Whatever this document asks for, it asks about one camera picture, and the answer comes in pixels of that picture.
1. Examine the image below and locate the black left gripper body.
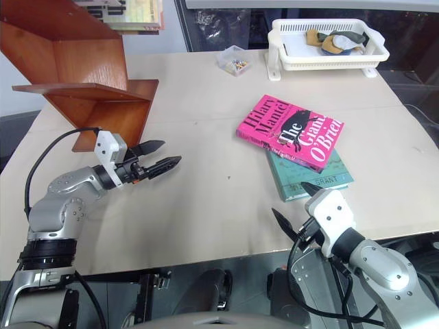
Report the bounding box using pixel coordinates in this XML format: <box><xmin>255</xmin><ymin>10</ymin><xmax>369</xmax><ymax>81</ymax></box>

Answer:
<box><xmin>115</xmin><ymin>145</ymin><xmax>152</xmax><ymax>184</ymax></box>

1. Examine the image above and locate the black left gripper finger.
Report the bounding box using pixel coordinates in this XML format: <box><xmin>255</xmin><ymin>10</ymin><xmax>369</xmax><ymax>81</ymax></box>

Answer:
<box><xmin>132</xmin><ymin>139</ymin><xmax>167</xmax><ymax>156</ymax></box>
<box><xmin>142</xmin><ymin>156</ymin><xmax>182</xmax><ymax>180</ymax></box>

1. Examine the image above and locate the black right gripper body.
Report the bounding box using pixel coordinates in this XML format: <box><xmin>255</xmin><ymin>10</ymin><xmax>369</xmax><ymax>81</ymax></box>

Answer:
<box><xmin>295</xmin><ymin>216</ymin><xmax>326</xmax><ymax>250</ymax></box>

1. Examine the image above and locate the green hardcover book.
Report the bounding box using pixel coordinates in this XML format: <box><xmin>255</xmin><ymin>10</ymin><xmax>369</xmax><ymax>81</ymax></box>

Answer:
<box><xmin>266</xmin><ymin>146</ymin><xmax>355</xmax><ymax>202</ymax></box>

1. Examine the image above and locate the pink paperback book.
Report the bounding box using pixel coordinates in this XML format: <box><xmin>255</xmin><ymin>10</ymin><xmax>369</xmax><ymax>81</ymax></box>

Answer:
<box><xmin>235</xmin><ymin>94</ymin><xmax>345</xmax><ymax>173</ymax></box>

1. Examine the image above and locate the brown wooden bookshelf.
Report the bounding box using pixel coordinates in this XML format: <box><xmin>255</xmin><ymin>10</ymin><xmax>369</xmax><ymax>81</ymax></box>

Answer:
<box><xmin>0</xmin><ymin>0</ymin><xmax>160</xmax><ymax>153</ymax></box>

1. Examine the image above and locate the clear plastic pin box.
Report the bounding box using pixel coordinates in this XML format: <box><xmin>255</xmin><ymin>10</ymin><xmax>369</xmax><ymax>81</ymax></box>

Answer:
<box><xmin>215</xmin><ymin>45</ymin><xmax>254</xmax><ymax>77</ymax></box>

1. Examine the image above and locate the grey curved robot torso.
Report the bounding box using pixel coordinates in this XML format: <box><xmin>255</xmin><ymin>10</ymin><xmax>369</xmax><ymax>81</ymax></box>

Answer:
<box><xmin>130</xmin><ymin>310</ymin><xmax>309</xmax><ymax>329</ymax></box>

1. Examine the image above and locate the white plastic basket rack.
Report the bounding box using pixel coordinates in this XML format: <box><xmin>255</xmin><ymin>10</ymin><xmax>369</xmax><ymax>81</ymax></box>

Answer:
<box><xmin>266</xmin><ymin>19</ymin><xmax>390</xmax><ymax>82</ymax></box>

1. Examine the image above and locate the yellow cloth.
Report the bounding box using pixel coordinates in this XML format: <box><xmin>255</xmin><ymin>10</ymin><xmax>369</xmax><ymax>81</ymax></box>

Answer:
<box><xmin>306</xmin><ymin>29</ymin><xmax>347</xmax><ymax>56</ymax></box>

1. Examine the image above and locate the light grey cloth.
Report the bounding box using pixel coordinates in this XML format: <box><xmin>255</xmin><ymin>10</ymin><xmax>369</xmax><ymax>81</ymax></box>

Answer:
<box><xmin>331</xmin><ymin>32</ymin><xmax>357</xmax><ymax>51</ymax></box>

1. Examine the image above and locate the dark green cloth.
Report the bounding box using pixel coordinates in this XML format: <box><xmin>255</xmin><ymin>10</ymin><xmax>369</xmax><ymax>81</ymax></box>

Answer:
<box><xmin>317</xmin><ymin>30</ymin><xmax>366</xmax><ymax>45</ymax></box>

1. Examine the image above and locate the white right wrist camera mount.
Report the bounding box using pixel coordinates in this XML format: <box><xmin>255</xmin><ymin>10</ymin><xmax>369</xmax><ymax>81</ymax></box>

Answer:
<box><xmin>304</xmin><ymin>189</ymin><xmax>357</xmax><ymax>258</ymax></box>

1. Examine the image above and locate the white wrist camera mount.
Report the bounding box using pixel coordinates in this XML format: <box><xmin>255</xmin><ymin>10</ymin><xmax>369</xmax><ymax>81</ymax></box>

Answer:
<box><xmin>93</xmin><ymin>130</ymin><xmax>128</xmax><ymax>188</ymax></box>
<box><xmin>304</xmin><ymin>189</ymin><xmax>357</xmax><ymax>258</ymax></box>

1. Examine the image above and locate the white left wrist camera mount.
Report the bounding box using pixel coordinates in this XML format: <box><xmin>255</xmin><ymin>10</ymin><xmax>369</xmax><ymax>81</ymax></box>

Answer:
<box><xmin>93</xmin><ymin>130</ymin><xmax>128</xmax><ymax>188</ymax></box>

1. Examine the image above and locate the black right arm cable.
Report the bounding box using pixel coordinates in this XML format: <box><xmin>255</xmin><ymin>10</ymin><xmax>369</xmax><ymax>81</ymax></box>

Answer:
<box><xmin>287</xmin><ymin>232</ymin><xmax>387</xmax><ymax>326</ymax></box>

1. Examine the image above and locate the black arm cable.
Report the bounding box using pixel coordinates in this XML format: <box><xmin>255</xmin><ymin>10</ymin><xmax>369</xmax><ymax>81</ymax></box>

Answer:
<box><xmin>23</xmin><ymin>127</ymin><xmax>107</xmax><ymax>329</ymax></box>
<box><xmin>287</xmin><ymin>232</ymin><xmax>387</xmax><ymax>326</ymax></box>

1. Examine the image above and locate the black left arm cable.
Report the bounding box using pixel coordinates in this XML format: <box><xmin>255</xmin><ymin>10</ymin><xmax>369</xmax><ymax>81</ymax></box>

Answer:
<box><xmin>23</xmin><ymin>127</ymin><xmax>107</xmax><ymax>329</ymax></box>

